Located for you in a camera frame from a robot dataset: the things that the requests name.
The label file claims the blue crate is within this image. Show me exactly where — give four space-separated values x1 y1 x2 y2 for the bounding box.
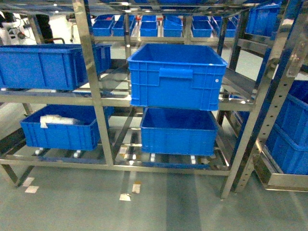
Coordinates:
140 107 218 156
266 80 308 175
20 104 101 151

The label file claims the steel shelf rack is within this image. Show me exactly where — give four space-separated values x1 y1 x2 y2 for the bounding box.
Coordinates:
0 0 308 198

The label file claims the blue crate lower left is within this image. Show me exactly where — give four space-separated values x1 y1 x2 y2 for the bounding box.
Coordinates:
20 104 101 151

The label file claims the blue crate middle shelf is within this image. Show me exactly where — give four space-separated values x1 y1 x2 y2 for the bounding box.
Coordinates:
128 43 228 111

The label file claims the blue crate left shelf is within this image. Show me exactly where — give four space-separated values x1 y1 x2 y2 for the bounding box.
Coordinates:
0 43 112 91

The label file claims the white bag in crate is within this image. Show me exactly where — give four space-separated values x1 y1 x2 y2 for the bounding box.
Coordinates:
40 115 84 128

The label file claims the blue crate shelf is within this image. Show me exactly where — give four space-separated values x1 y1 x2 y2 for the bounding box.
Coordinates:
128 43 228 111
0 43 112 91

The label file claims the blue crate lower middle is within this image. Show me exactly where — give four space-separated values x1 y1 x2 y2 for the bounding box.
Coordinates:
140 107 218 156

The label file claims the blue crate far right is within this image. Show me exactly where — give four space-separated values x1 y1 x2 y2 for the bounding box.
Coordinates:
266 80 308 175

